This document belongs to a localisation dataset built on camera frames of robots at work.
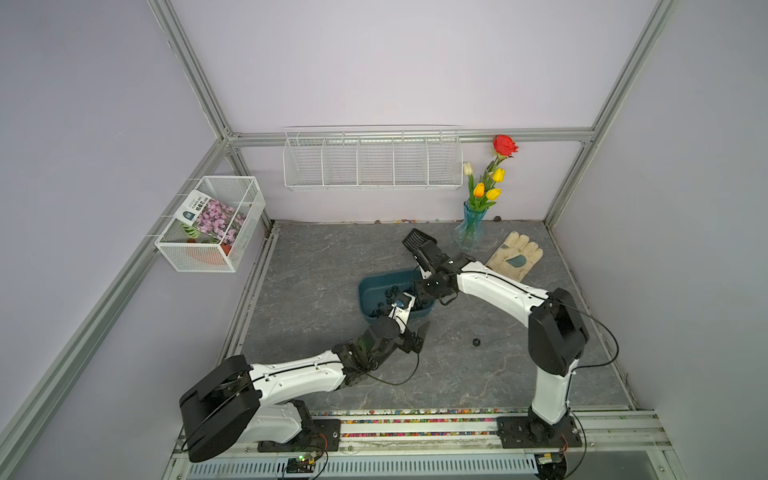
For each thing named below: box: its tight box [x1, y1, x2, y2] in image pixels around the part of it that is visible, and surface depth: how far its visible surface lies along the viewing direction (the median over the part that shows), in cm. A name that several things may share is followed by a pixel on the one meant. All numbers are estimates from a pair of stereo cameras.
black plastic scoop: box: [402, 228, 437, 252], surface depth 117 cm
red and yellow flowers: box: [463, 134, 519, 212], surface depth 95 cm
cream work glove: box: [485, 231, 543, 282], surface depth 111 cm
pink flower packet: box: [173, 189, 246, 246], surface depth 75 cm
